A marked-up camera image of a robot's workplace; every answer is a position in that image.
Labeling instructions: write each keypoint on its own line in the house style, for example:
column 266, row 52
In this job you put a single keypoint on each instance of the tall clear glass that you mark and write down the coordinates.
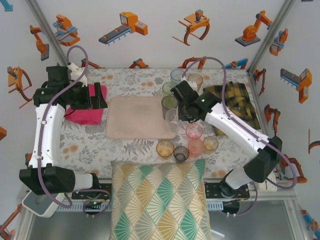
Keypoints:
column 171, row 117

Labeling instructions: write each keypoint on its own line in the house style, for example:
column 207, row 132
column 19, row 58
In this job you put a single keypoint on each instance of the tall pink glass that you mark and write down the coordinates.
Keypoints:
column 194, row 132

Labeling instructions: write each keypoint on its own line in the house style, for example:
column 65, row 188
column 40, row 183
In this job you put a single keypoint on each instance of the tall dark olive glass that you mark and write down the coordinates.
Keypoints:
column 168, row 103

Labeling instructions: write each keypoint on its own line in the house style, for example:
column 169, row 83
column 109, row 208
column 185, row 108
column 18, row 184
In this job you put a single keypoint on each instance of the tall amber glass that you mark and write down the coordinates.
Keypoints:
column 197, row 80

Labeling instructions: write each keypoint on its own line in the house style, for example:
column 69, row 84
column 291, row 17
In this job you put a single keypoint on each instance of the tall light green glass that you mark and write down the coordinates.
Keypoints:
column 168, row 88

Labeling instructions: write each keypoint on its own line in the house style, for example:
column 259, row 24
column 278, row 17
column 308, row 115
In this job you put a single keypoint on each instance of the tall blue glass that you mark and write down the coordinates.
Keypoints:
column 176, row 75

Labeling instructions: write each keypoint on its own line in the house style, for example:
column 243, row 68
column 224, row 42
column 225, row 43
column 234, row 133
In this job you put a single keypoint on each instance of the small short amber glass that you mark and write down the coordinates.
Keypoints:
column 210, row 143

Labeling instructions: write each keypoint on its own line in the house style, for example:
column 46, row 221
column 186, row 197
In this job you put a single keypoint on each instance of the short grey smoke glass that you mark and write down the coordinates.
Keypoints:
column 181, row 154

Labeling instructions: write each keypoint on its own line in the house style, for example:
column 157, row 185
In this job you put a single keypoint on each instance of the wide short amber glass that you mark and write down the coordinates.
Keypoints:
column 165, row 149

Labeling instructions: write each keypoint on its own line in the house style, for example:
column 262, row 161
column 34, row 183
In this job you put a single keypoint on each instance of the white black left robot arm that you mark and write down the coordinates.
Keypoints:
column 51, row 132

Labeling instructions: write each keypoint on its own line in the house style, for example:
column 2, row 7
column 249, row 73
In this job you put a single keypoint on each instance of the pink rectangular tray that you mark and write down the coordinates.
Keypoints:
column 135, row 117

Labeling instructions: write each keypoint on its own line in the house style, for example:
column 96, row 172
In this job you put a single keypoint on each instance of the folded pink cloth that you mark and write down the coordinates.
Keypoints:
column 85, row 116

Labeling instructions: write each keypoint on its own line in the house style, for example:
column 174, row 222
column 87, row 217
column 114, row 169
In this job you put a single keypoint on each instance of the yellow black plaid shirt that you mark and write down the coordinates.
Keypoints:
column 240, row 100

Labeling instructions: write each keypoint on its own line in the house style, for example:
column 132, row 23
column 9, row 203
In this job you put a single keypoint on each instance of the teal yellow patterned cushion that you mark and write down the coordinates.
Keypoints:
column 160, row 200

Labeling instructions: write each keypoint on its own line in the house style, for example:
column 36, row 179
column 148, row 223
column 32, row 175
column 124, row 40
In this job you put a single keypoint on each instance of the small green-lit circuit board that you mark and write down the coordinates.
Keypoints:
column 93, row 203

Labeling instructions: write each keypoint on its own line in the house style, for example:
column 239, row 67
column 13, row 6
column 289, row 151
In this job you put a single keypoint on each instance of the white square clock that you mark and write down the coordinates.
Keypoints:
column 271, row 186

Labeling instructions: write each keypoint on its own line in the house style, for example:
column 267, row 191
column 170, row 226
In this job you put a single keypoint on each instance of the white box device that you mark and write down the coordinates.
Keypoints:
column 32, row 203

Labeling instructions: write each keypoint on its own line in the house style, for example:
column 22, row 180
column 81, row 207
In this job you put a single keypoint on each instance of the aluminium table side rail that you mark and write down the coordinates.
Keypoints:
column 258, row 98

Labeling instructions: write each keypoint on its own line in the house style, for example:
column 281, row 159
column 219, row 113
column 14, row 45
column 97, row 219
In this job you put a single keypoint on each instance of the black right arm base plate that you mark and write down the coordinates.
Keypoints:
column 212, row 190

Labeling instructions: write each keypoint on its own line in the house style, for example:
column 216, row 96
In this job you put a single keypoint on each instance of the aluminium frame post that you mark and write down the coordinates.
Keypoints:
column 275, row 28
column 46, row 27

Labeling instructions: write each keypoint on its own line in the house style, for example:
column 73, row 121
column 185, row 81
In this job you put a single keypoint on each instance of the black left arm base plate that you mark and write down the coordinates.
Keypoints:
column 80, row 194

